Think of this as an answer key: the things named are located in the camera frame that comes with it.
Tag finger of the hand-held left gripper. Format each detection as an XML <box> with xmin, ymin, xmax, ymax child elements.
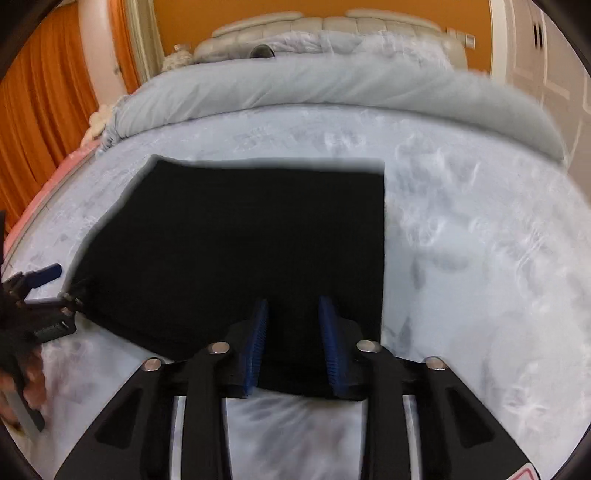
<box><xmin>21</xmin><ymin>292</ymin><xmax>85</xmax><ymax>343</ymax></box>
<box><xmin>4</xmin><ymin>263</ymin><xmax>63</xmax><ymax>301</ymax></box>

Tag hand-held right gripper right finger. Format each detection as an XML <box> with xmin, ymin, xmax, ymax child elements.
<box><xmin>318</xmin><ymin>295</ymin><xmax>539</xmax><ymax>480</ymax></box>

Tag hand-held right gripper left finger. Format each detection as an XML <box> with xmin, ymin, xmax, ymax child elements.
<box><xmin>54</xmin><ymin>298</ymin><xmax>271</xmax><ymax>480</ymax></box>

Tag black pants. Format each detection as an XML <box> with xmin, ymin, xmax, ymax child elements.
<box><xmin>65</xmin><ymin>154</ymin><xmax>386</xmax><ymax>400</ymax></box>

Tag person's left hand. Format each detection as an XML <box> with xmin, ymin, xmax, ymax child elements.
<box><xmin>0</xmin><ymin>353</ymin><xmax>48</xmax><ymax>425</ymax></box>

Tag pink bed sheet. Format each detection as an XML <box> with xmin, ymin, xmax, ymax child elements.
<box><xmin>9</xmin><ymin>148</ymin><xmax>100</xmax><ymax>245</ymax></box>

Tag cream plush toy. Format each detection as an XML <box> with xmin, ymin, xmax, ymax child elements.
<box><xmin>85</xmin><ymin>105</ymin><xmax>116</xmax><ymax>139</ymax></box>

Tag light blue butterfly blanket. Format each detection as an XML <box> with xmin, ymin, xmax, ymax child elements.
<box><xmin>0</xmin><ymin>104</ymin><xmax>591</xmax><ymax>480</ymax></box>

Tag orange curtain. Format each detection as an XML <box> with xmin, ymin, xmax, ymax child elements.
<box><xmin>0</xmin><ymin>0</ymin><xmax>139</xmax><ymax>232</ymax></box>

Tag grey rolled duvet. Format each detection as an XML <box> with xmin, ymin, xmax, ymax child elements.
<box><xmin>95</xmin><ymin>28</ymin><xmax>566</xmax><ymax>160</ymax></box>

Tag beige padded headboard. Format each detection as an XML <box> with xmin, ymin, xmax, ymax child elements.
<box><xmin>193</xmin><ymin>8</ymin><xmax>467</xmax><ymax>70</ymax></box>

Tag white panelled wardrobe doors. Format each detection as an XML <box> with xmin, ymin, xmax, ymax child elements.
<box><xmin>489</xmin><ymin>0</ymin><xmax>591</xmax><ymax>139</ymax></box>

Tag white wall switch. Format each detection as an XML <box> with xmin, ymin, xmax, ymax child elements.
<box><xmin>447</xmin><ymin>28</ymin><xmax>475</xmax><ymax>49</ymax></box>

